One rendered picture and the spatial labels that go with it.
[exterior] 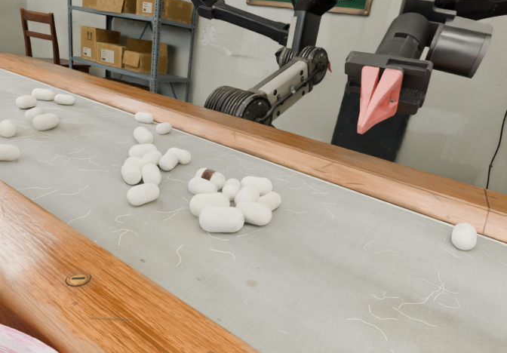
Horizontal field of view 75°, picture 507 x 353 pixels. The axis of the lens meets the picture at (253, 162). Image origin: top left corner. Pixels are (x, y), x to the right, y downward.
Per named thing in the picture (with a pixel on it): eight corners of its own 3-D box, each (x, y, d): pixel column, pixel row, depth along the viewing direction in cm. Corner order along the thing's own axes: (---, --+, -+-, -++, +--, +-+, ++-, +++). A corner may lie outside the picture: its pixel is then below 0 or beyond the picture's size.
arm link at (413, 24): (387, 39, 51) (396, 4, 47) (434, 49, 49) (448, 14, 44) (373, 66, 48) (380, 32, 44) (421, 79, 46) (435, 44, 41)
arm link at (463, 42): (406, 18, 54) (419, -30, 46) (483, 34, 50) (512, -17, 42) (380, 73, 51) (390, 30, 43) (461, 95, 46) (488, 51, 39)
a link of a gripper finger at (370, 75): (407, 119, 34) (430, 62, 38) (340, 105, 37) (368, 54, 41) (398, 158, 39) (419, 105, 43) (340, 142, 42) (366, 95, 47)
